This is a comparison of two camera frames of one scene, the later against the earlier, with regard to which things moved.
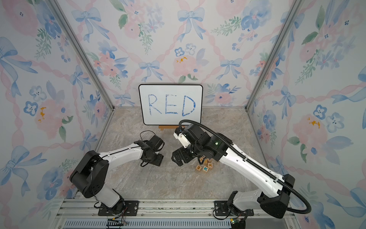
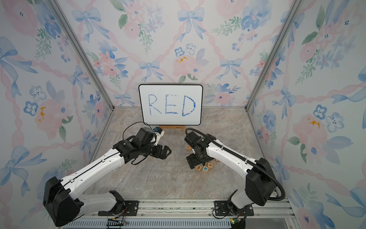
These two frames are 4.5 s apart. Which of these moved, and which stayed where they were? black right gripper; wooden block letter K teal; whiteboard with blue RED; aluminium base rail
Moved: black right gripper
Stayed: wooden block letter K teal; aluminium base rail; whiteboard with blue RED
